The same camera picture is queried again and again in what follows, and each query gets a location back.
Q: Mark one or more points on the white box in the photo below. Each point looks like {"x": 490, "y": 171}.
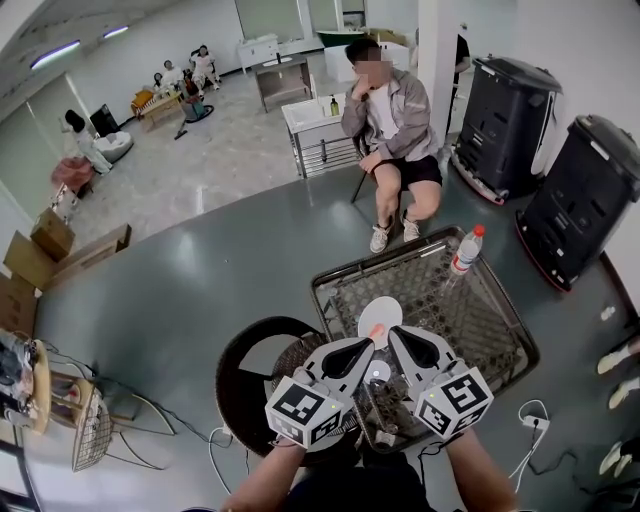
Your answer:
{"x": 340, "y": 65}

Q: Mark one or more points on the black box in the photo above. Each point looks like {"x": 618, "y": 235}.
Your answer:
{"x": 105, "y": 120}

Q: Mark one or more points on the small clear plastic bottle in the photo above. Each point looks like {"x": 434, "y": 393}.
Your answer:
{"x": 607, "y": 314}

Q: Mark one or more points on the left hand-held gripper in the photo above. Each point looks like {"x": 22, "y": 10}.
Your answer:
{"x": 305, "y": 412}

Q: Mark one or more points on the black mobile robot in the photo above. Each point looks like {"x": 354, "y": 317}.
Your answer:
{"x": 585, "y": 200}
{"x": 505, "y": 130}

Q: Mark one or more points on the wooden plank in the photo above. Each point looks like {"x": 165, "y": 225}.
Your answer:
{"x": 90, "y": 257}

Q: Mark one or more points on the pink cloth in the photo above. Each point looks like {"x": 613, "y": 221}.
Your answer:
{"x": 72, "y": 175}

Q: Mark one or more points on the dark wicker chair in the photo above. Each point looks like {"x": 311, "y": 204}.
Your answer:
{"x": 240, "y": 390}

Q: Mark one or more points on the person's right forearm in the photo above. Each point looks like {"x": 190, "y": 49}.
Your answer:
{"x": 482, "y": 475}

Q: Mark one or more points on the white cabinet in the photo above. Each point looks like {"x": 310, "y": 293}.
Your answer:
{"x": 257, "y": 52}

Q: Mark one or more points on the wicker glass-top table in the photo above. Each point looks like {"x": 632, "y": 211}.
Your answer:
{"x": 475, "y": 310}

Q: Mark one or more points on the ceiling light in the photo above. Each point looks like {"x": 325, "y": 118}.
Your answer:
{"x": 115, "y": 32}
{"x": 55, "y": 54}

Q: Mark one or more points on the white beanbag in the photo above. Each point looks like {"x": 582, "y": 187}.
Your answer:
{"x": 115, "y": 147}

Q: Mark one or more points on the person's black clothing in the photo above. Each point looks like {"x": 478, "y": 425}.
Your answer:
{"x": 360, "y": 487}

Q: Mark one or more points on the green bottle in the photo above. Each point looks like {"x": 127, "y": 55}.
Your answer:
{"x": 334, "y": 107}

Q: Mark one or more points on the metal table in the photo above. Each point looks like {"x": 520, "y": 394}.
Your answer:
{"x": 282, "y": 82}

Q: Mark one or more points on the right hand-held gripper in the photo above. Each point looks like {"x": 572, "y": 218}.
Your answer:
{"x": 452, "y": 400}

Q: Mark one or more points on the cluttered wooden shelf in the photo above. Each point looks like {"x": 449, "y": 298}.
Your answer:
{"x": 25, "y": 385}

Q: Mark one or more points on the green bathtub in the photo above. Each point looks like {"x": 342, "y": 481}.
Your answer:
{"x": 340, "y": 37}

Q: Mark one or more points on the black metal chair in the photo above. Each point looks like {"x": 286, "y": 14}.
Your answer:
{"x": 359, "y": 185}

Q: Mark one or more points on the cardboard box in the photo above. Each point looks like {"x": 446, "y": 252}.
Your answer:
{"x": 27, "y": 262}
{"x": 52, "y": 235}
{"x": 15, "y": 307}

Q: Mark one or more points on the white round plate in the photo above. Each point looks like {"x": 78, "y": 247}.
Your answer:
{"x": 382, "y": 312}

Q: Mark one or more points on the person's left forearm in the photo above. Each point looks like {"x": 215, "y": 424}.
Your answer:
{"x": 265, "y": 480}

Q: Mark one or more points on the small wooden table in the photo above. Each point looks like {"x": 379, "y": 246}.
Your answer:
{"x": 157, "y": 107}

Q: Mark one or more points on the clear red-capped water bottle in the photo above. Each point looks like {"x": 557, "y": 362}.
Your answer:
{"x": 466, "y": 255}

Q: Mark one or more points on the white sink stand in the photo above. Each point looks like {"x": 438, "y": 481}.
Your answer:
{"x": 310, "y": 125}

